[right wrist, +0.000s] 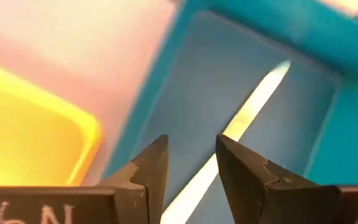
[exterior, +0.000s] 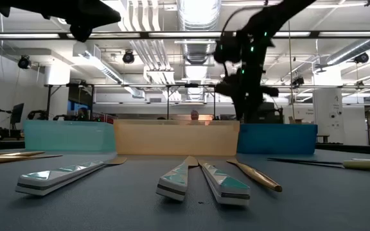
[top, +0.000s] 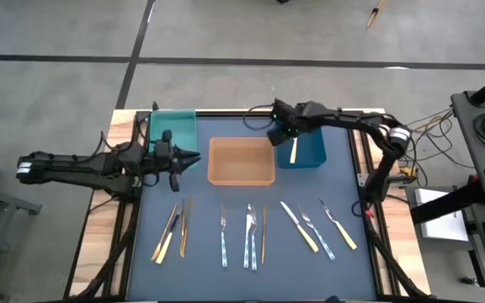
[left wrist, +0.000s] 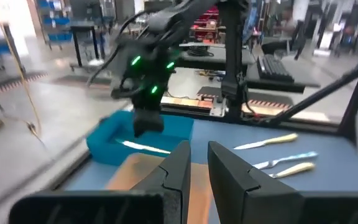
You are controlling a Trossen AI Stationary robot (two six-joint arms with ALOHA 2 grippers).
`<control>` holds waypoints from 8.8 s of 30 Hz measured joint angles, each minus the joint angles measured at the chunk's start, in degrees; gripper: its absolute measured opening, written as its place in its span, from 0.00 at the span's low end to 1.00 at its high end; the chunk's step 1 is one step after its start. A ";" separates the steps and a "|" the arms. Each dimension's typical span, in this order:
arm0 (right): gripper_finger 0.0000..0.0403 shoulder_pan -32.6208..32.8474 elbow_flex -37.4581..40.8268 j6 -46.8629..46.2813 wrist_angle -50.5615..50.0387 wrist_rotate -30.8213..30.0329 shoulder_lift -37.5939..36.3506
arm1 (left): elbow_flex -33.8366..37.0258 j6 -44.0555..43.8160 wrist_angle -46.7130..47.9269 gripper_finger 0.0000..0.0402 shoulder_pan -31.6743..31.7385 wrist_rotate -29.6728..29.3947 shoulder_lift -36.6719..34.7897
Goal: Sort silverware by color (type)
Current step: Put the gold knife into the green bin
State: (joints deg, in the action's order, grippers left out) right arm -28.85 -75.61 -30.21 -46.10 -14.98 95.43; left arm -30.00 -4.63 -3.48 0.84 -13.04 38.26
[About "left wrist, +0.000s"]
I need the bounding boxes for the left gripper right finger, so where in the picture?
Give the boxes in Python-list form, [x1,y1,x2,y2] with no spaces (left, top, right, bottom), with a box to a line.
[207,141,358,224]

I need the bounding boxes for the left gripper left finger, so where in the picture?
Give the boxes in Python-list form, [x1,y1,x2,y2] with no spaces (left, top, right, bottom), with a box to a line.
[7,139,192,224]

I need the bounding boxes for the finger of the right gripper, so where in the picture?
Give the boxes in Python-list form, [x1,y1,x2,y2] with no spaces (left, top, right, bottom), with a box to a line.
[134,108,150,138]
[149,108,165,134]

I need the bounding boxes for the cream-handled table knife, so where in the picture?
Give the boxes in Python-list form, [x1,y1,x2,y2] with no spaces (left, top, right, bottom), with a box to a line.
[233,133,299,151]
[116,139,171,155]
[268,162,316,180]

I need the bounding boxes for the blue-patterned-handle cutlery piece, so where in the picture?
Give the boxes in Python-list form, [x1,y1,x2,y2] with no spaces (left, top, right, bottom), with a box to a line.
[253,151,319,170]

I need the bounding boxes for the orange plastic bin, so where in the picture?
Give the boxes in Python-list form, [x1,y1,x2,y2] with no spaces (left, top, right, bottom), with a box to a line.
[106,152,214,224]

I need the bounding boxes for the blue plastic bin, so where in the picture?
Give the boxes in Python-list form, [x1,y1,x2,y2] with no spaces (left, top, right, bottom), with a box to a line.
[86,110,195,167]

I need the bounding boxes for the grey cart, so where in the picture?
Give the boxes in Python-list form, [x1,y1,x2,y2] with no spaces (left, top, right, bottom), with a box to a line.
[175,42,256,72]

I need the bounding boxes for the silver mounting plate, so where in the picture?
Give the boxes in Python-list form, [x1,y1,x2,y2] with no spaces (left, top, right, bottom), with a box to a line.
[209,102,226,118]

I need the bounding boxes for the red storage bins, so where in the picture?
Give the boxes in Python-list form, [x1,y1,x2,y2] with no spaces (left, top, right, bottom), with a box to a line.
[191,6,220,43]

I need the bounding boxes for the black rolling table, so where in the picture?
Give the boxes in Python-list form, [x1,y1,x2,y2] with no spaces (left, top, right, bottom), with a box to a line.
[69,24,106,68]

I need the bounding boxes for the blue-grey table mat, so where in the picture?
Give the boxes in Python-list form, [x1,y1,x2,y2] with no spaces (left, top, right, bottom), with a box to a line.
[57,118,358,224]

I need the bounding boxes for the blue storage bins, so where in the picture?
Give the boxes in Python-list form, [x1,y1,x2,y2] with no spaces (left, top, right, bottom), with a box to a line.
[37,0,74,43]

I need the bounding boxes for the yellow stick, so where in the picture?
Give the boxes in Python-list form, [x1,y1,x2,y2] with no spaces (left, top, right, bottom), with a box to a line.
[0,0,44,135]

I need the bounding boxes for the backlit black keyboard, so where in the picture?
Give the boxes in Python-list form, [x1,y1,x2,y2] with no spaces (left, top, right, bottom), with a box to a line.
[255,54,295,83]

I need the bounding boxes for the dark keyboard desk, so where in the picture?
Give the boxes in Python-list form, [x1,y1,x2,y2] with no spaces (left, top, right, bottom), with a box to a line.
[246,52,321,94]

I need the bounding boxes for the person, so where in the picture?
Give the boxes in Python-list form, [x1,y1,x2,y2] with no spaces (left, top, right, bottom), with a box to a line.
[273,7,295,35]

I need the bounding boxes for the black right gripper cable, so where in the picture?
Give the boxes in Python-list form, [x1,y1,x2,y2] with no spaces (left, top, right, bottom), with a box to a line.
[86,9,155,88]

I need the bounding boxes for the black cable coil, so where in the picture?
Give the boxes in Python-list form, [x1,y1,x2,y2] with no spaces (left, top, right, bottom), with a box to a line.
[186,45,214,58]

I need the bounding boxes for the black aluminium table frame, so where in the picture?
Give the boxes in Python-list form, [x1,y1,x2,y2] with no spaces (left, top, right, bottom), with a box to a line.
[0,40,358,218]

